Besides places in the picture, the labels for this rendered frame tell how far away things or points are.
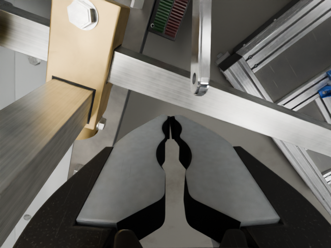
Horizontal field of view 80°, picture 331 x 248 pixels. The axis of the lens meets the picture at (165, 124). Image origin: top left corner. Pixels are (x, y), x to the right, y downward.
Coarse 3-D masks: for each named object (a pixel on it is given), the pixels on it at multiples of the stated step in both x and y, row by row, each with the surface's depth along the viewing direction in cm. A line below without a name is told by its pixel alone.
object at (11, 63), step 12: (12, 0) 35; (0, 48) 36; (0, 60) 37; (12, 60) 40; (0, 72) 38; (12, 72) 41; (0, 84) 39; (12, 84) 42; (0, 96) 40; (12, 96) 44; (0, 108) 41; (12, 240) 68
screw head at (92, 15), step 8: (80, 0) 14; (88, 0) 14; (72, 8) 14; (80, 8) 14; (88, 8) 14; (96, 8) 15; (72, 16) 14; (80, 16) 14; (88, 16) 14; (96, 16) 15; (80, 24) 14; (88, 24) 14; (96, 24) 15
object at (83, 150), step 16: (128, 0) 29; (144, 0) 29; (144, 16) 30; (128, 32) 31; (144, 32) 31; (128, 48) 32; (112, 96) 36; (128, 96) 38; (112, 112) 37; (112, 128) 39; (80, 144) 41; (96, 144) 41; (112, 144) 41; (80, 160) 43
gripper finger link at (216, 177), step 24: (192, 144) 10; (216, 144) 10; (192, 168) 8; (216, 168) 8; (240, 168) 8; (192, 192) 7; (216, 192) 7; (240, 192) 7; (192, 216) 7; (216, 216) 6; (240, 216) 6; (264, 216) 6; (216, 240) 7
